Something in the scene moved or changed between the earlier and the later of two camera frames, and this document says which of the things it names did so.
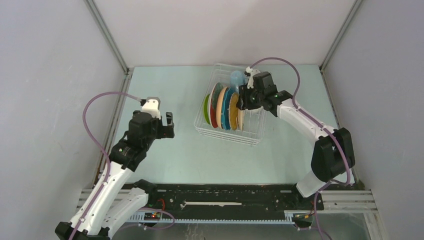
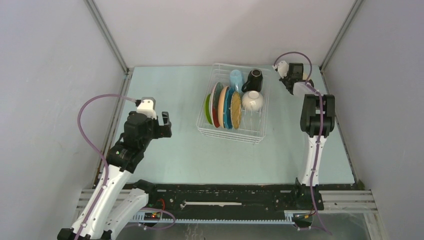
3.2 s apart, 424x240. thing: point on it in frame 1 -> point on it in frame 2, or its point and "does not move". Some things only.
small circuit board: [154, 216] does not move
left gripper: [164, 131] does not move
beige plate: [219, 107] does not move
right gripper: [247, 100] -> [295, 73]
